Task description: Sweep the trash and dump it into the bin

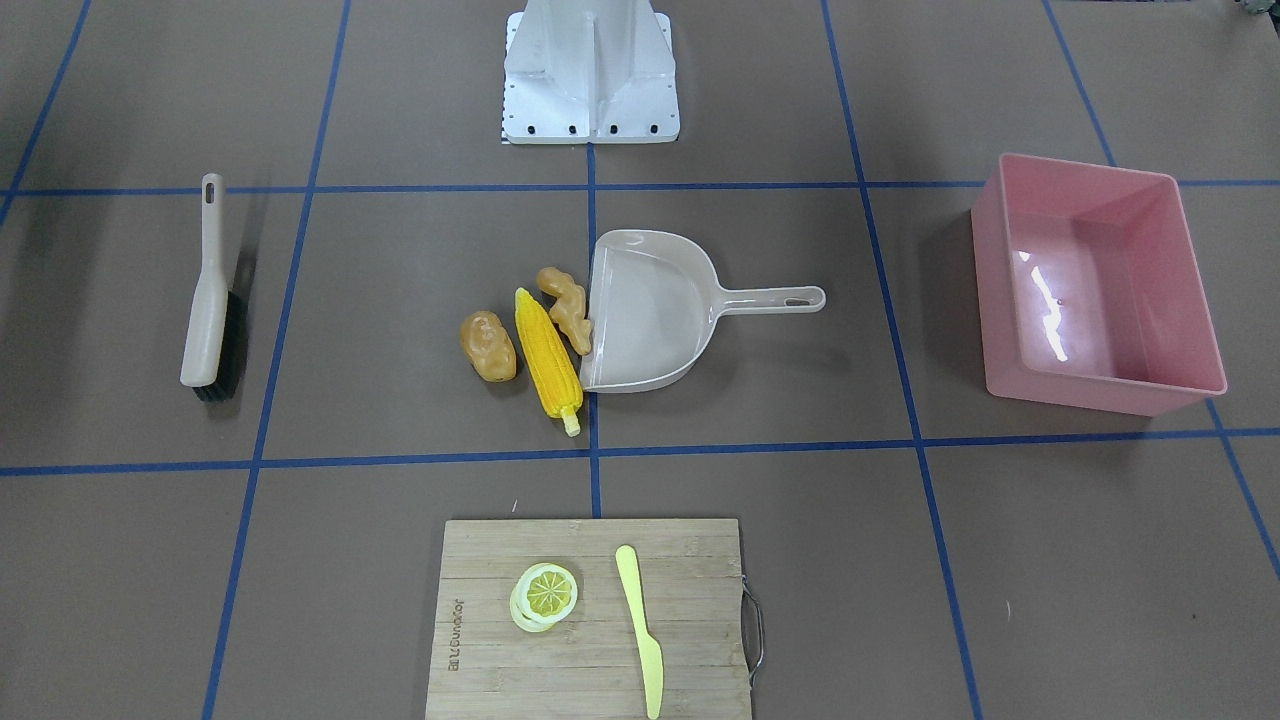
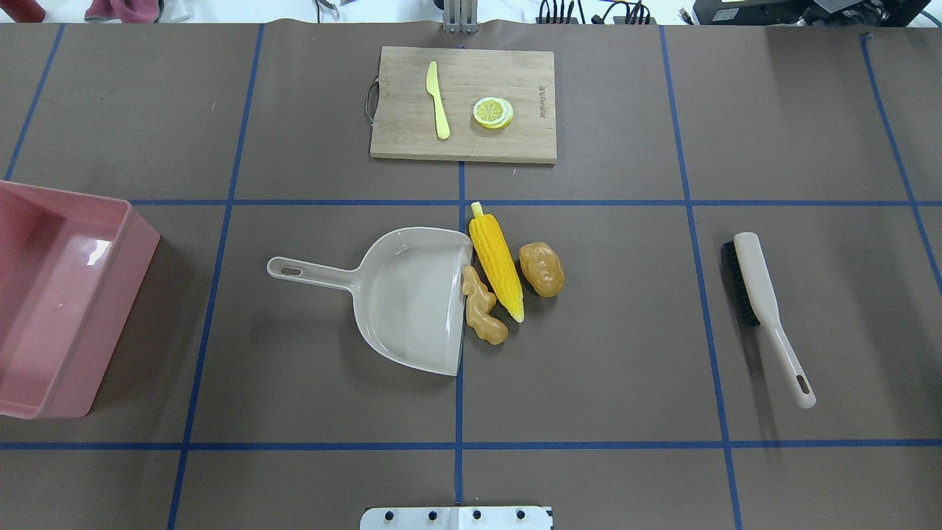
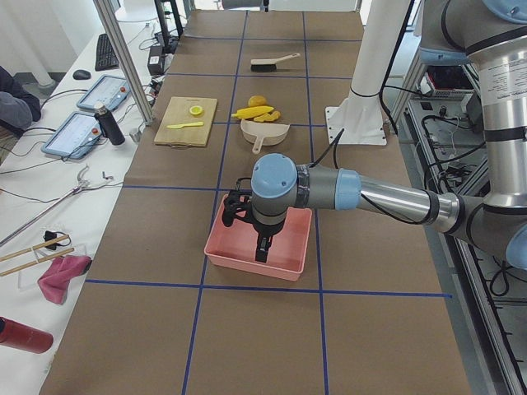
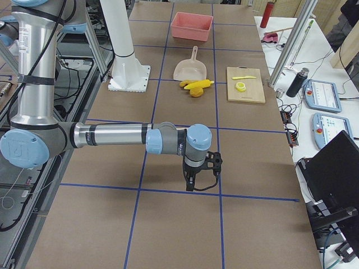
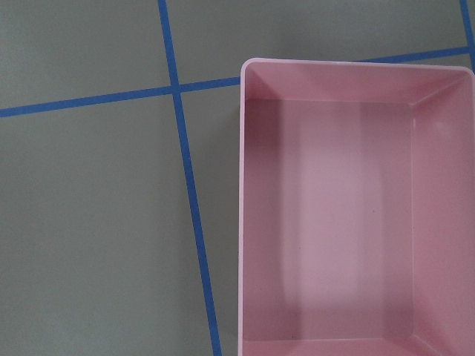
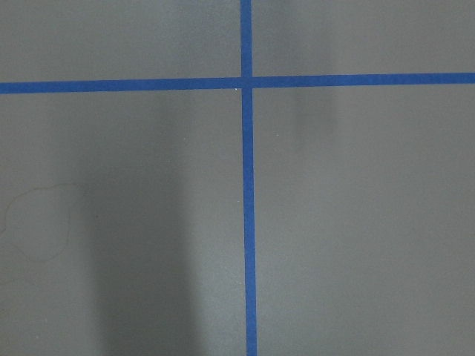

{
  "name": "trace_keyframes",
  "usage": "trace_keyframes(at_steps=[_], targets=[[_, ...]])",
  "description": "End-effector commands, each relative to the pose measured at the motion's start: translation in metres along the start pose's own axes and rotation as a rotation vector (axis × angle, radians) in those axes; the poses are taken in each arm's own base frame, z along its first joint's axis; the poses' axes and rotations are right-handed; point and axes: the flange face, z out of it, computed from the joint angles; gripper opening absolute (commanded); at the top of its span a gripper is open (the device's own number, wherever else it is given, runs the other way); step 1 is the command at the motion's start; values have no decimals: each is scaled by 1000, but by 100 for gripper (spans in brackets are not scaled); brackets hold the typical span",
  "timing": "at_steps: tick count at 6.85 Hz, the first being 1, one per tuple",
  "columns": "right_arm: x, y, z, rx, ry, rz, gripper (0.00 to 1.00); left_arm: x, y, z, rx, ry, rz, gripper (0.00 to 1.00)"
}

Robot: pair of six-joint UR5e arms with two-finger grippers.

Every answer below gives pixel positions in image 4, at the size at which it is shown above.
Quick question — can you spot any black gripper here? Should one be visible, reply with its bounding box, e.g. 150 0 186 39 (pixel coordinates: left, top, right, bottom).
182 151 223 192

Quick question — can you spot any brown toy potato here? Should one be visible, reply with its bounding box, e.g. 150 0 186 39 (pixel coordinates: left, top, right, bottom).
190 87 204 98

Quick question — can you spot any yellow toy corn cob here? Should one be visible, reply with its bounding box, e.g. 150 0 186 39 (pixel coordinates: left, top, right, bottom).
184 80 214 90

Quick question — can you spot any tan toy ginger root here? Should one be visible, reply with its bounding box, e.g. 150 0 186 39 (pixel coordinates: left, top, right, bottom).
179 80 196 87

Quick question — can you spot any beige plastic dustpan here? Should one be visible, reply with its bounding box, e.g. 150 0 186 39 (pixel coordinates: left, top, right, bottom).
173 46 207 81

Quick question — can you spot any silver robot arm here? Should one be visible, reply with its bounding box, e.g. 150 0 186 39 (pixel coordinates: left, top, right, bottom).
1 1 222 191

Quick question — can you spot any pink plastic bin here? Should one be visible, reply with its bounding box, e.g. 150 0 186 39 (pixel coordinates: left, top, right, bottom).
171 12 213 42

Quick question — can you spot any yellow toy lemon slice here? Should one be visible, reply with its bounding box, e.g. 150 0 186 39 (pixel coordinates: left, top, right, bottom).
235 82 246 92

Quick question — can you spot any wooden cutting board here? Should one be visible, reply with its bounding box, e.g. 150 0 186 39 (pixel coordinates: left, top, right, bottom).
227 67 265 104

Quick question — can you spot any yellow plastic knife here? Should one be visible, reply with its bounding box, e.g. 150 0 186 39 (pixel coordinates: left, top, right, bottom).
232 76 257 80

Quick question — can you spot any small silver weight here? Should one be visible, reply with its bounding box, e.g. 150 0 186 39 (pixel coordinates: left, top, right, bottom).
276 89 284 98

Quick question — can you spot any near blue teach pendant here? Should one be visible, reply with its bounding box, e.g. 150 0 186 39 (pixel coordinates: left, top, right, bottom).
312 113 353 149

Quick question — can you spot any blue teach pendant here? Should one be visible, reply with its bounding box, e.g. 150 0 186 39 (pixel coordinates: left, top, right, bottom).
303 79 342 113
312 113 353 149

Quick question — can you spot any metal reacher grabber tool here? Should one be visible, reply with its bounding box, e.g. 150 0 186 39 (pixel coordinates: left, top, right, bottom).
284 19 314 72

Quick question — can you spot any black water bottle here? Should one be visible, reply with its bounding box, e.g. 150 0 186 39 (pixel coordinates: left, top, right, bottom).
286 67 309 98

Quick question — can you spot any far blue teach pendant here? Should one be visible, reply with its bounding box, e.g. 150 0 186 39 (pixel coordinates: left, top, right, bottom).
303 79 342 113

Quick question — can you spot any pink cloth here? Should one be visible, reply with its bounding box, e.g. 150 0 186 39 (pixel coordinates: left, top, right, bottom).
261 32 278 44

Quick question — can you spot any red cylinder bottle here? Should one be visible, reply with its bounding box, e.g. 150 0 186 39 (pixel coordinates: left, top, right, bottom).
260 1 275 29

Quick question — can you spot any seated person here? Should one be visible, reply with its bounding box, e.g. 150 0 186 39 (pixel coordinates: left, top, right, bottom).
326 0 358 52

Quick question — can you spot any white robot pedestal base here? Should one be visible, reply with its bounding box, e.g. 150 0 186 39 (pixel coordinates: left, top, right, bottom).
100 0 150 92

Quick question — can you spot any aluminium frame post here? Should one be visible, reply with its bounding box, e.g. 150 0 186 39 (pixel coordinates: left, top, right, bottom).
268 0 318 88

